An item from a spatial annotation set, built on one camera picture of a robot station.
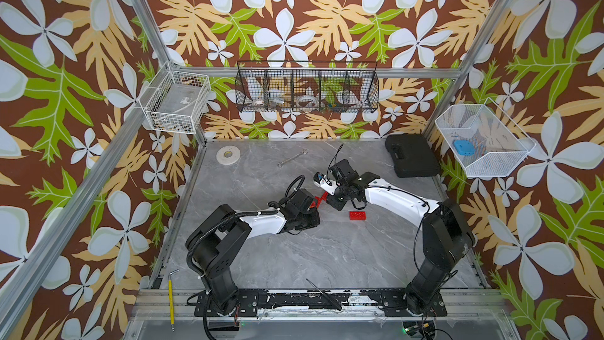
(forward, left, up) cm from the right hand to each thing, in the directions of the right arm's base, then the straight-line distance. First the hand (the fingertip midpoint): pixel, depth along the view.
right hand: (329, 195), depth 91 cm
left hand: (-7, +3, -5) cm, 9 cm away
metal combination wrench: (+30, +10, -8) cm, 33 cm away
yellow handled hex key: (-34, +54, -7) cm, 64 cm away
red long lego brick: (+2, +5, -9) cm, 10 cm away
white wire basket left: (+25, +58, +27) cm, 68 cm away
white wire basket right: (+5, -55, +23) cm, 59 cm away
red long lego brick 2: (-5, -12, -7) cm, 15 cm away
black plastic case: (+25, -42, -5) cm, 49 cm away
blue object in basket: (+9, -47, +18) cm, 51 cm away
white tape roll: (+28, +47, -7) cm, 56 cm away
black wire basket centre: (+40, +25, +23) cm, 53 cm away
